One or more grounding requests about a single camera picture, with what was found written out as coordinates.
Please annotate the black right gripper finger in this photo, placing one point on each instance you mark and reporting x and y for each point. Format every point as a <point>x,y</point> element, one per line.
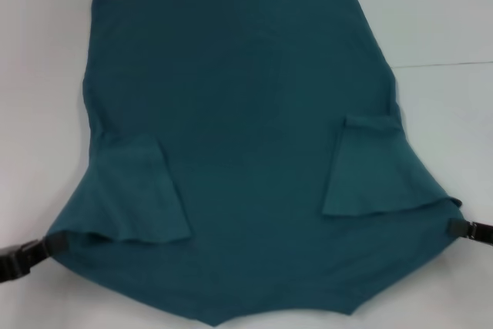
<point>470,232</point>

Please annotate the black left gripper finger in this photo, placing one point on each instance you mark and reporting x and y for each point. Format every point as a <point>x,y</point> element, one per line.
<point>50,248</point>

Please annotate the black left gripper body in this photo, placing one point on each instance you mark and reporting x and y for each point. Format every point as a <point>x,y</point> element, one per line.
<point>13,263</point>

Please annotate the blue t-shirt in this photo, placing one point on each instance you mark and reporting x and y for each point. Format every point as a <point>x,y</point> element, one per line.
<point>250,132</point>

